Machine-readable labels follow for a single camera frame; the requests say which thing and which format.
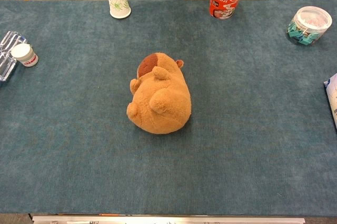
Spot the brown capybara plush toy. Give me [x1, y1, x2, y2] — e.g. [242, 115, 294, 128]
[126, 52, 192, 136]

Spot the blue felt table cloth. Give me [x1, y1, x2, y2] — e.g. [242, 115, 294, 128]
[0, 0, 337, 216]

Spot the white paper cup green print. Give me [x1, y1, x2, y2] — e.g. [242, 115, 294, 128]
[106, 0, 132, 19]

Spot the small white red-labelled bottle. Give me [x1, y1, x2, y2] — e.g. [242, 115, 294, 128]
[11, 43, 39, 68]

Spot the clear jar of binder clips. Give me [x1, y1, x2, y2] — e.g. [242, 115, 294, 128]
[286, 6, 333, 46]

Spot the white blue plastic bag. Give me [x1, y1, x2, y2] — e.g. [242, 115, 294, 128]
[323, 73, 337, 130]

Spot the clear crumpled plastic bottle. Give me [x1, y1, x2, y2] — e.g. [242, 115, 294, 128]
[0, 30, 28, 82]

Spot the aluminium table edge rail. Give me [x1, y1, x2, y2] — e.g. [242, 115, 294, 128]
[31, 215, 306, 224]

